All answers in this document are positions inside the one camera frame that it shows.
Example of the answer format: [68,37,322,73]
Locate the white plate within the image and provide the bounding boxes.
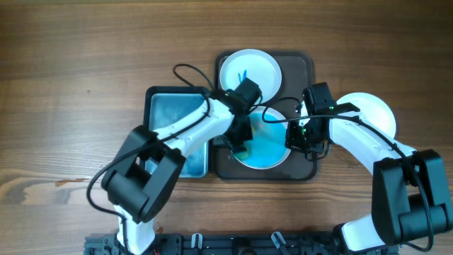
[219,49,282,103]
[233,106,290,170]
[300,91,397,140]

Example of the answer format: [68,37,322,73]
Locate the green yellow sponge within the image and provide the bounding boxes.
[234,149,250,161]

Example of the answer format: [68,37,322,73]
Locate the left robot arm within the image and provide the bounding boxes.
[101,79,262,254]

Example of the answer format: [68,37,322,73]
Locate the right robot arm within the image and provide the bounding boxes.
[285,83,452,254]

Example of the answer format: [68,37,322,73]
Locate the dark brown serving tray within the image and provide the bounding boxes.
[209,50,319,182]

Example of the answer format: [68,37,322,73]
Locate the black water basin tray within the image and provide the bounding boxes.
[142,86,210,179]

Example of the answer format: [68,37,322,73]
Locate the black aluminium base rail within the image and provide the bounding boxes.
[84,232,390,255]

